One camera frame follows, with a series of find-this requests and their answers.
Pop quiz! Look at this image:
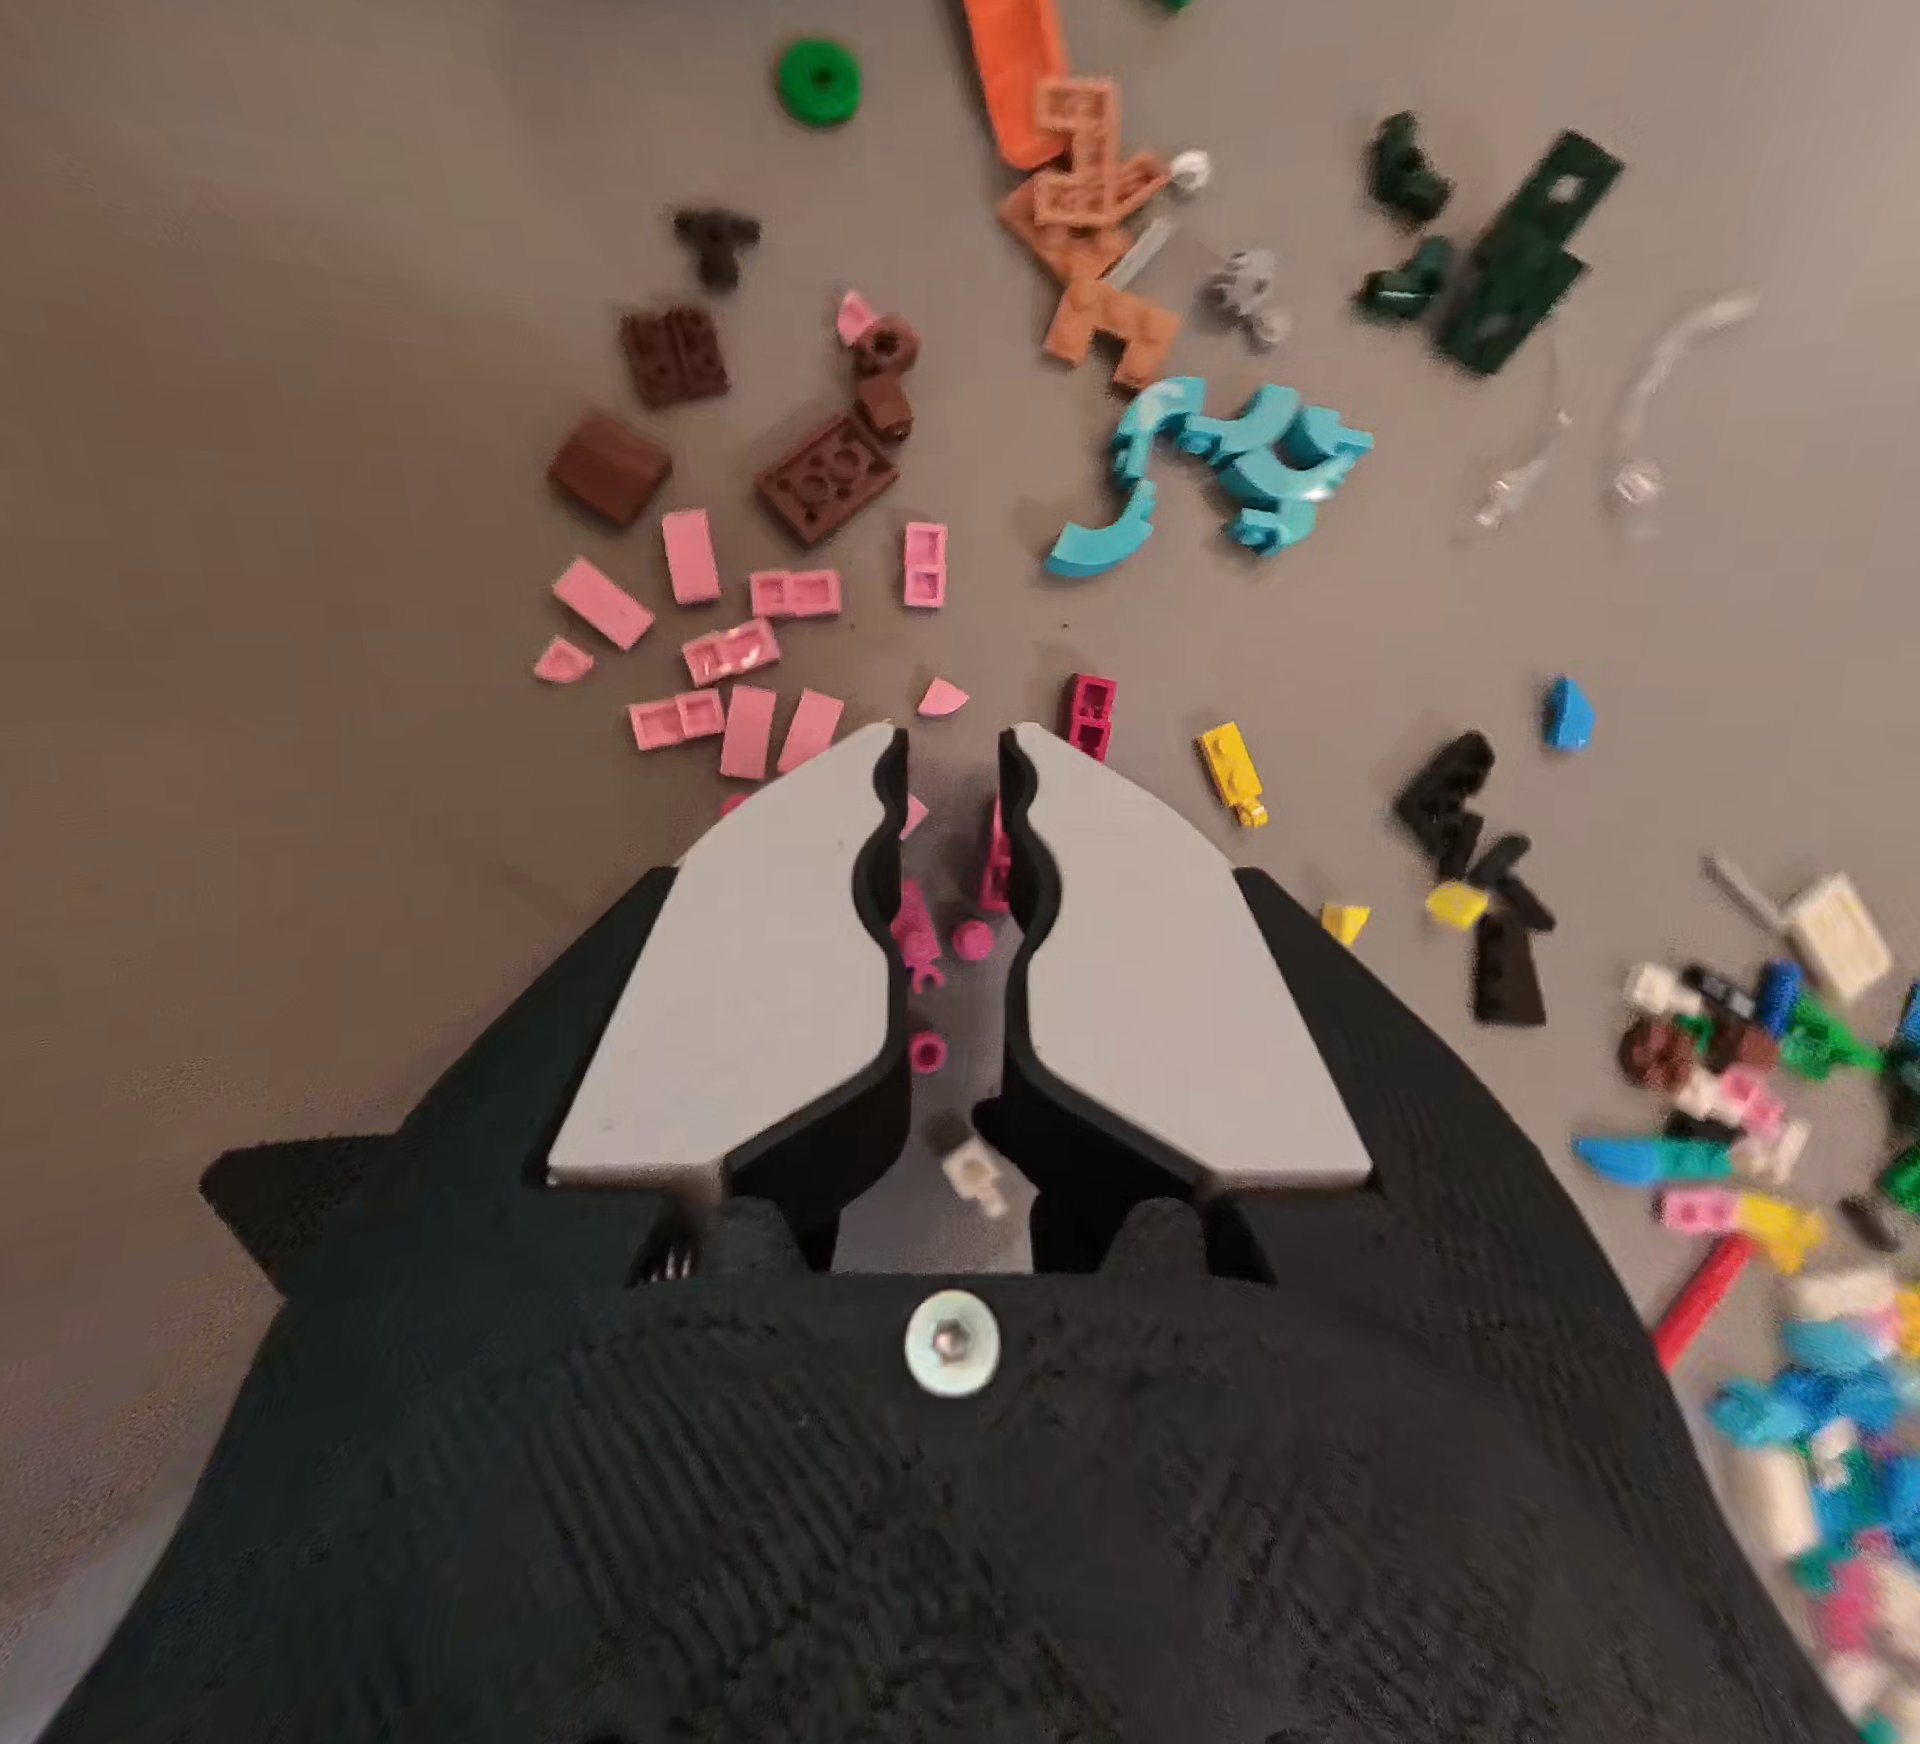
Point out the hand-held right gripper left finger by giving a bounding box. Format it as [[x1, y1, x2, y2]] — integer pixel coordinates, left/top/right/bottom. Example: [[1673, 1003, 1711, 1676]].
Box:
[[546, 721, 914, 1273]]

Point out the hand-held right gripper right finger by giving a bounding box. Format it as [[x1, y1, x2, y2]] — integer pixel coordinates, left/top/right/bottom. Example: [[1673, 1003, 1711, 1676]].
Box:
[[971, 721, 1375, 1276]]

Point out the yellow lego clip plate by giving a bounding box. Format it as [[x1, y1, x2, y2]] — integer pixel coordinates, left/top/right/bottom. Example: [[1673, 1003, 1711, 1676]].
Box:
[[1195, 720, 1270, 829]]

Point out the small black lego piece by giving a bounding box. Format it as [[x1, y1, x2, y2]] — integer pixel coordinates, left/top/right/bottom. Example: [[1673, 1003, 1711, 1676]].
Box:
[[1476, 835, 1558, 934]]

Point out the group of pink lego tiles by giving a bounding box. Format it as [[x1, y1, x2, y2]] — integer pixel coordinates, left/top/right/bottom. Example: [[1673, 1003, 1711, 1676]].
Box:
[[530, 508, 974, 820]]

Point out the brown rectangular lego plate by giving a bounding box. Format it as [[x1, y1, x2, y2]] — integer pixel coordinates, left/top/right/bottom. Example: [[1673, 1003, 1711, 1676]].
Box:
[[753, 411, 903, 546]]

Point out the brown curved lego slope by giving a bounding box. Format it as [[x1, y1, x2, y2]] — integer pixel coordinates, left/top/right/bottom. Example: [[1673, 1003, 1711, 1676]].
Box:
[[544, 410, 675, 528]]

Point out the pile of turquoise lego arches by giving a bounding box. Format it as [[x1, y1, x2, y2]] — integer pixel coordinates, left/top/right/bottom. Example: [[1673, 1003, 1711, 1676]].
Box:
[[1039, 373, 1375, 582]]

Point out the transparent lego stem piece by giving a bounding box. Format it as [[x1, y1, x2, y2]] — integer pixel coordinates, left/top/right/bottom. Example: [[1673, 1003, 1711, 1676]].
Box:
[[1467, 406, 1577, 535]]

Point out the brown square lego plate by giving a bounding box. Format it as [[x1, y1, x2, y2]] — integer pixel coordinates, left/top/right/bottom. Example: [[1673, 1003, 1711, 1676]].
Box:
[[618, 306, 733, 410]]

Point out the grey lego clip piece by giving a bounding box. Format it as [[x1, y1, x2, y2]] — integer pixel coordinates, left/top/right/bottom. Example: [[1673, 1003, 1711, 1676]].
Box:
[[1206, 249, 1296, 348]]

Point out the pile of mixed lego pieces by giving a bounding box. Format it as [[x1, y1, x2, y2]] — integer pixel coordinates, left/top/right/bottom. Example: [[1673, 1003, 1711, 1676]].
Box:
[[1571, 850, 1920, 1744]]

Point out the transparent curved lego piece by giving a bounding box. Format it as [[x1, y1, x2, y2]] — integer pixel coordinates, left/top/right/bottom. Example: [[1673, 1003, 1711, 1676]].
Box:
[[1608, 290, 1760, 519]]

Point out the pile of tan lego plates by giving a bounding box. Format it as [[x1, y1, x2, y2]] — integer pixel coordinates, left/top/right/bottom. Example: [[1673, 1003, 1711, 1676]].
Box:
[[996, 77, 1188, 391]]

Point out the dark green long lego plate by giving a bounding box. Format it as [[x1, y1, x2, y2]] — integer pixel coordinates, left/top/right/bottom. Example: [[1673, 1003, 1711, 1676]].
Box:
[[1431, 130, 1629, 379]]

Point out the green round lego plate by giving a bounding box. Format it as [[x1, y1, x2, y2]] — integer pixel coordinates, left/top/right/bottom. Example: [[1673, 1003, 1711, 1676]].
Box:
[[773, 38, 865, 133]]

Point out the dark brown lego bracket piece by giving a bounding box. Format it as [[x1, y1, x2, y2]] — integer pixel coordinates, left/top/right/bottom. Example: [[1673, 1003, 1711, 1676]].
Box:
[[671, 209, 762, 292]]

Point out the dark green lego bracket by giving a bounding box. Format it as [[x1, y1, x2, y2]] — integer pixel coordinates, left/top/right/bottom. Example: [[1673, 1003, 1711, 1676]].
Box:
[[1354, 235, 1454, 322], [1363, 111, 1454, 225]]

